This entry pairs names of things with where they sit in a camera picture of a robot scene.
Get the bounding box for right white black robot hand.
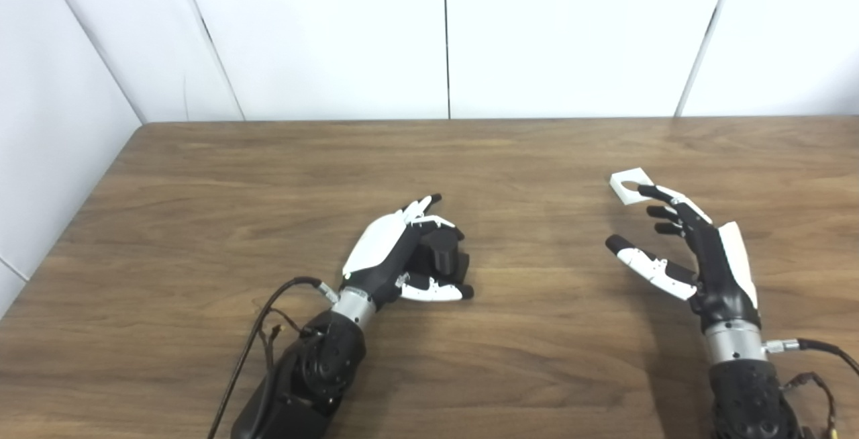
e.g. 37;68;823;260
605;184;762;331

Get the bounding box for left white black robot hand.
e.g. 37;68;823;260
341;193;474;307

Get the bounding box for black peg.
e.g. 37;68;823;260
409;224;470;287

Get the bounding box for white square piece with hole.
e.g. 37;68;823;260
609;168;655;206

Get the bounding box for thick black right wrist cable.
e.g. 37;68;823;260
764;338;859;376

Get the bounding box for thick black wrist cable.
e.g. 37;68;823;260
764;338;859;376
207;277;340;439

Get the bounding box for thin left wrist wires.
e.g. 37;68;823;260
258;320;304;373

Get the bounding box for thin wrist wires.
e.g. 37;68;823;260
258;320;304;373
782;372;840;439

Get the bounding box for thin right wrist wires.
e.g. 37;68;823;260
782;372;840;439

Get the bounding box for thick black left wrist cable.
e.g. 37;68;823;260
207;277;340;439

